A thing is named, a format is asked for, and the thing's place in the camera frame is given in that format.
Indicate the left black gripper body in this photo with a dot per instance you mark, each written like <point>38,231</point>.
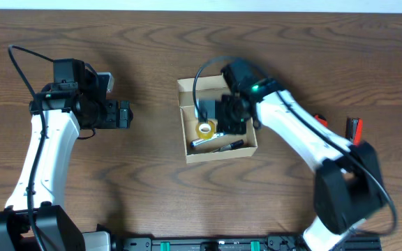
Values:
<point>118,115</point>

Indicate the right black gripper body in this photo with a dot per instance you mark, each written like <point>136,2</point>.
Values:
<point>232,125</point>

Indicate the black white marker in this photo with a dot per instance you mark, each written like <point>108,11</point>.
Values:
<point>230,146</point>

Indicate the yellow tape roll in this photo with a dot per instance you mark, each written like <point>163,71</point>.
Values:
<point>205,130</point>

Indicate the blue marker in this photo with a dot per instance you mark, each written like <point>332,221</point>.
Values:
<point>195,143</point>

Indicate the orange utility knife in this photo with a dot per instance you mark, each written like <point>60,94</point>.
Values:
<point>321,119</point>

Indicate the red black stapler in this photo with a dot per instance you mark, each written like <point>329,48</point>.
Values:
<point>353,131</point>

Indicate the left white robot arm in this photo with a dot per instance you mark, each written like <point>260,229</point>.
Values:
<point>34,217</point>

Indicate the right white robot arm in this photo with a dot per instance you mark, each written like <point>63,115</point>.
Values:
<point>348,186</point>

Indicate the open cardboard box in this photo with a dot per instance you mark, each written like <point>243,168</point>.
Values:
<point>203,153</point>

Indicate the black mounting rail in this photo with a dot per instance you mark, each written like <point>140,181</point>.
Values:
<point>268,243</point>

